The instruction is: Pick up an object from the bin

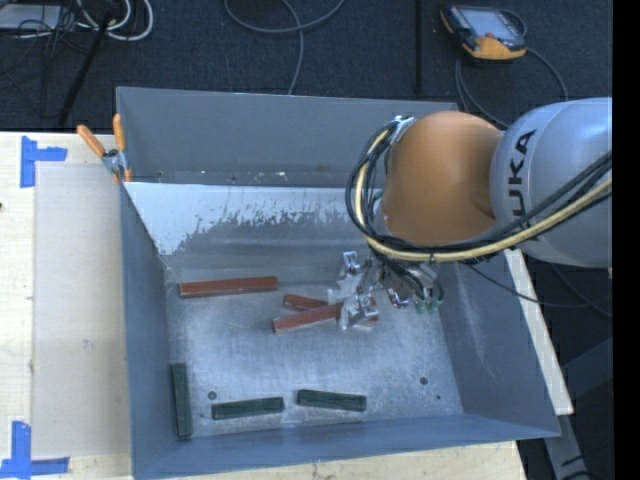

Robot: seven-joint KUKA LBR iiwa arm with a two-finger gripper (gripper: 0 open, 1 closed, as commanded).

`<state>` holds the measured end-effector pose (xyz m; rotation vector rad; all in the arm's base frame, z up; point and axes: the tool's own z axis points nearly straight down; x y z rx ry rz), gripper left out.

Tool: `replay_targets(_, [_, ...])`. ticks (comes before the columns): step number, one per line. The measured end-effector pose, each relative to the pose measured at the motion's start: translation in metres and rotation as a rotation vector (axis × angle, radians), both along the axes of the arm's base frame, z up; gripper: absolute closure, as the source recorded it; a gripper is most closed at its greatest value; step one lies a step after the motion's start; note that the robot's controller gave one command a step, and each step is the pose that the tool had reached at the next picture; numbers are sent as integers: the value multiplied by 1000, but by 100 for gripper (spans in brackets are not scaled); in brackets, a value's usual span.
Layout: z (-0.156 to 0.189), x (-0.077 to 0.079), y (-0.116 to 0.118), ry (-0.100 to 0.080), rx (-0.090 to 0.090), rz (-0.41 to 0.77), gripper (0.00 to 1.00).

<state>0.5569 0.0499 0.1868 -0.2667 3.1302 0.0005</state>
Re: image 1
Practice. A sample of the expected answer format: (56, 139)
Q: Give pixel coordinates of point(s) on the grey metal bin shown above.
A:
(300, 358)

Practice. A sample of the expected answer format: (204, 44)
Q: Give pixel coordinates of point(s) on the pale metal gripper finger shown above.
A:
(349, 270)
(358, 313)

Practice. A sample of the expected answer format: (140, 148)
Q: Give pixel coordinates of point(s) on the red-brown flat block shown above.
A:
(302, 302)
(305, 319)
(227, 286)

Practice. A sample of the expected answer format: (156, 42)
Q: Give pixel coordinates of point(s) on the pale wood flat board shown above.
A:
(75, 308)

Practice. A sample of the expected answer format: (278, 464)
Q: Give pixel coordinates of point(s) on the dark green flat block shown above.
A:
(247, 408)
(182, 400)
(331, 400)

